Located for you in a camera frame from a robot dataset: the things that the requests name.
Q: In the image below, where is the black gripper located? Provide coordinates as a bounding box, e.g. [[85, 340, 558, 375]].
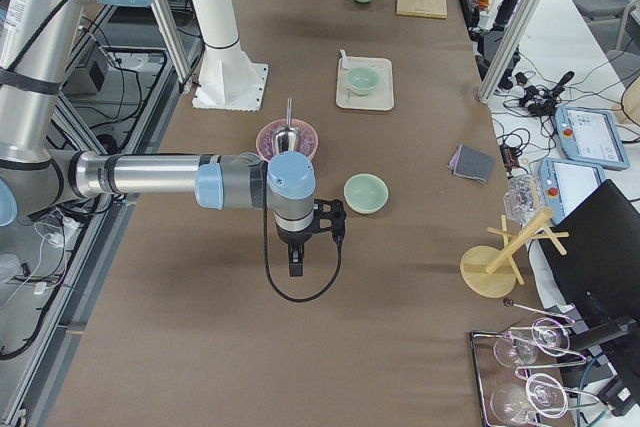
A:
[[277, 228, 309, 277]]

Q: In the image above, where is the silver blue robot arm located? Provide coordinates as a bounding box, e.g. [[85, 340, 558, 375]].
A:
[[1, 0, 319, 276]]

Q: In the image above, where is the pink bowl with ice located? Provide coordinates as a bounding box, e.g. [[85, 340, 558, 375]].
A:
[[255, 118, 319, 161]]

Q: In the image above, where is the metal ice scoop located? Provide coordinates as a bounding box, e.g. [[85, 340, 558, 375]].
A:
[[273, 97, 299, 155]]

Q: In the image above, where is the beige rabbit tray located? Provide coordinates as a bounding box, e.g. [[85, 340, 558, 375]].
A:
[[336, 56, 395, 112]]

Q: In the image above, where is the green bowl on tray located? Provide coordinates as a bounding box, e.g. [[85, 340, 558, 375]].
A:
[[347, 66, 380, 96]]

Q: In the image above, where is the wooden cup tree stand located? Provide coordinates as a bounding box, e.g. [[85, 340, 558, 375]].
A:
[[460, 205, 569, 298]]

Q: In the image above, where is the grey folded cloth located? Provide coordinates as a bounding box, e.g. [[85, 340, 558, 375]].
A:
[[448, 144, 495, 183]]

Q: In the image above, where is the white ceramic spoon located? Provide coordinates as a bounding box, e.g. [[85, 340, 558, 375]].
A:
[[339, 49, 349, 70]]

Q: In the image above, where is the clear glass mug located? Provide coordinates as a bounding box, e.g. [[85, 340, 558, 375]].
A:
[[503, 174, 546, 224]]

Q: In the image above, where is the metal wine glass rack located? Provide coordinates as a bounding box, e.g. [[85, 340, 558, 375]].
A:
[[470, 298, 600, 426]]

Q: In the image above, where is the wine glass upper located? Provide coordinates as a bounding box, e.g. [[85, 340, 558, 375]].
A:
[[493, 317, 569, 368]]

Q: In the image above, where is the blue teach pendant near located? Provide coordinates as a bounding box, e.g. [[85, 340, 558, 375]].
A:
[[538, 157, 606, 224]]

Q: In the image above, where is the blue teach pendant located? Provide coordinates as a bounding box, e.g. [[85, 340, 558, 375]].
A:
[[554, 106, 630, 171], [538, 157, 606, 224]]

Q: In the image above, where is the wooden cutting board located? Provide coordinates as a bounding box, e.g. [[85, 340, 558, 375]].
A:
[[396, 0, 447, 19]]

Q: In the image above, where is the wine glass lower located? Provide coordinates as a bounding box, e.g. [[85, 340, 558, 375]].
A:
[[490, 373, 568, 426]]

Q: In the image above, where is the black monitor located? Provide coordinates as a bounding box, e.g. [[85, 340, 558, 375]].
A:
[[540, 180, 639, 416]]

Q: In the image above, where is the blue teach pendant far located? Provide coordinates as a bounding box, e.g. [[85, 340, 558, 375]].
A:
[[554, 106, 630, 171]]

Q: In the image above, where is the black water bottle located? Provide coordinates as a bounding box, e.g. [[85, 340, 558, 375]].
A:
[[493, 0, 519, 31]]

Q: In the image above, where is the white camera post with base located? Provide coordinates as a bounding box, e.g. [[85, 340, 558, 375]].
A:
[[192, 0, 268, 112]]

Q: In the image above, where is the aluminium frame post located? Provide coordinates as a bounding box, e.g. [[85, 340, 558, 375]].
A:
[[477, 0, 540, 104]]

